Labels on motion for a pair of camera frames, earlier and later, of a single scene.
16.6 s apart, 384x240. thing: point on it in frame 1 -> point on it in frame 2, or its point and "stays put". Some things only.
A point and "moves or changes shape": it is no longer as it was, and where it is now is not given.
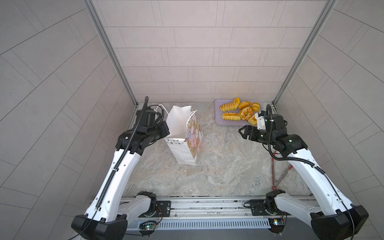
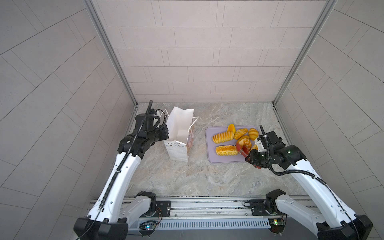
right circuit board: (277, 225) stays put
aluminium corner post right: (324, 16) stays put
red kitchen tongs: (274, 186) -> (245, 151)
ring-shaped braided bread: (246, 113) -> (244, 140)
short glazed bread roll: (252, 120) -> (254, 147)
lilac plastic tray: (257, 101) -> (210, 146)
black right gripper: (247, 128) -> (251, 159)
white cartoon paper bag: (185, 139) moves or changes shape
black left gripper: (163, 128) stays put
